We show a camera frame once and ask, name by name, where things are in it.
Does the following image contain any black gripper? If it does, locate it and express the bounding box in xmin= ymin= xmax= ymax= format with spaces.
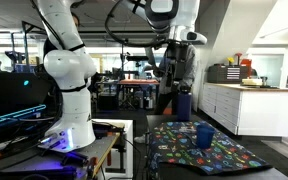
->
xmin=166 ymin=42 xmax=188 ymax=88

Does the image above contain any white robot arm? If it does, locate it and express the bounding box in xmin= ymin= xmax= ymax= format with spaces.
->
xmin=31 ymin=0 xmax=207 ymax=153

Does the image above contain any blue plastic cup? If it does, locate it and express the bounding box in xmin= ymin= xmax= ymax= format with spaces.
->
xmin=196 ymin=125 xmax=215 ymax=149

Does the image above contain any person in grey hoodie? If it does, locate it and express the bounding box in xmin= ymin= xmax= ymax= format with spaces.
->
xmin=144 ymin=44 xmax=198 ymax=115

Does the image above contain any orange-topped workbench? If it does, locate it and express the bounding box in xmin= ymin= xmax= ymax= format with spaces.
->
xmin=117 ymin=79 xmax=159 ymax=110

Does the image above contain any black tool chest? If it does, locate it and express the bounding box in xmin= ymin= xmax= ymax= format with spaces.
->
xmin=207 ymin=65 xmax=248 ymax=84

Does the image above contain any navy blue water bottle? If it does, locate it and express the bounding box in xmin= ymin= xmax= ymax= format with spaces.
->
xmin=177 ymin=86 xmax=192 ymax=122

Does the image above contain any white drawer cabinet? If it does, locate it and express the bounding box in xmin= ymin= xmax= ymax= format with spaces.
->
xmin=199 ymin=83 xmax=288 ymax=137

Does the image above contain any patterned space-print cloth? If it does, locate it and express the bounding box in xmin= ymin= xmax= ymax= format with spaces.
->
xmin=149 ymin=121 xmax=271 ymax=175

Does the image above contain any black monitor with teal lines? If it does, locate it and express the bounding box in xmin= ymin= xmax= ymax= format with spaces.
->
xmin=0 ymin=71 xmax=53 ymax=129

